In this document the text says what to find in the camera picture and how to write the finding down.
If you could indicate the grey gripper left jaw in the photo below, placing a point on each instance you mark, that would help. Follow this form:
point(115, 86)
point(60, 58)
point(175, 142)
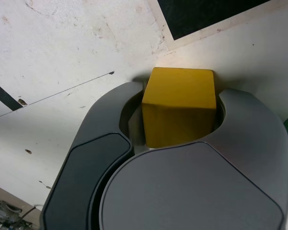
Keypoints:
point(86, 172)

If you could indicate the yellow cube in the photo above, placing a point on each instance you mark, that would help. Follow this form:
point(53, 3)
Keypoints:
point(180, 100)

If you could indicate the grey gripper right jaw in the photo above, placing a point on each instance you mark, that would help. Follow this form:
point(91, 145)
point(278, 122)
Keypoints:
point(194, 191)

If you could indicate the black tape strip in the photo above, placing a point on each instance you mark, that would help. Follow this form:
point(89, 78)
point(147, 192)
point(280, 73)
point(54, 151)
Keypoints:
point(2, 94)

